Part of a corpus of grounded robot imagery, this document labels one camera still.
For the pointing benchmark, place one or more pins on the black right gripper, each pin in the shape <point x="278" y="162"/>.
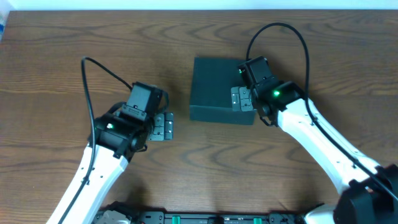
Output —
<point x="241" y="99"/>

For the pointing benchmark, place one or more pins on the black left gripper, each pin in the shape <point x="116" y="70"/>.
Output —
<point x="162" y="126"/>

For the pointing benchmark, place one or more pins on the black gift box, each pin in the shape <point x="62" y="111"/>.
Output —
<point x="211" y="97"/>

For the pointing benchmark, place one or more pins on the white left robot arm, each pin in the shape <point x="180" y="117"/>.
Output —
<point x="117" y="135"/>

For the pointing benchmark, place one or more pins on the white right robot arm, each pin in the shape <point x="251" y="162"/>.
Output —
<point x="368" y="191"/>

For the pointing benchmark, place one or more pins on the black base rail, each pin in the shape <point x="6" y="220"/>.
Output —
<point x="118" y="212"/>

